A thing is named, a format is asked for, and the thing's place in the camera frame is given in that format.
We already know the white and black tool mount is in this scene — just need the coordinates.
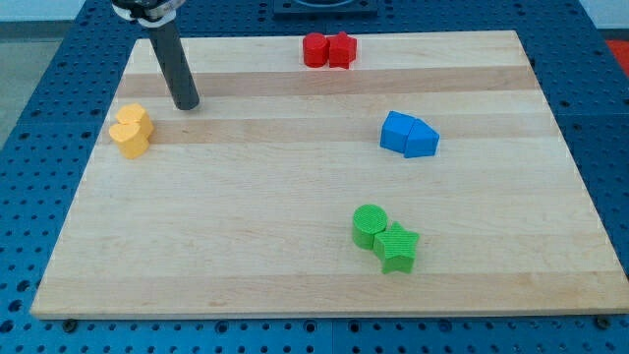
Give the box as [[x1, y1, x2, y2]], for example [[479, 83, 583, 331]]
[[111, 0, 186, 28]]

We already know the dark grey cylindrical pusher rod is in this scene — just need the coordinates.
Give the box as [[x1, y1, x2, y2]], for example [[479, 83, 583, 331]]
[[148, 21, 200, 110]]

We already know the yellow hexagon block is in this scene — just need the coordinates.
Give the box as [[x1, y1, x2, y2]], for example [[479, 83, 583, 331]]
[[115, 103, 154, 138]]

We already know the yellow heart block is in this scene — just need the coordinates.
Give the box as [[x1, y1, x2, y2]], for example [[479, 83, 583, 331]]
[[108, 123, 149, 159]]

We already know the red cylinder block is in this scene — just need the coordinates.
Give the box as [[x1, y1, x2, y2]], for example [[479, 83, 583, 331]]
[[302, 32, 329, 68]]

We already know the red star block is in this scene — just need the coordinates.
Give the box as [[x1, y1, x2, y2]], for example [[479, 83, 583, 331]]
[[327, 31, 358, 70]]

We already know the blue cube block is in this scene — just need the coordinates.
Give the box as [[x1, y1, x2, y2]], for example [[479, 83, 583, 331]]
[[379, 111, 416, 153]]

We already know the green cylinder block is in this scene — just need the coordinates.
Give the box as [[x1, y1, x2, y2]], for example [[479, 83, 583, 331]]
[[352, 205, 388, 250]]

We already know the blue pentagon block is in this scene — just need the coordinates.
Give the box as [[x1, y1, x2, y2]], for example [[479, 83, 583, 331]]
[[403, 119, 440, 158]]

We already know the light wooden board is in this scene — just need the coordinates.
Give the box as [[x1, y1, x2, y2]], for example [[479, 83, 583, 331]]
[[30, 30, 628, 320]]

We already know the green star block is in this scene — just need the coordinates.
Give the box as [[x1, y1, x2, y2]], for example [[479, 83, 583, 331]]
[[372, 221, 420, 274]]

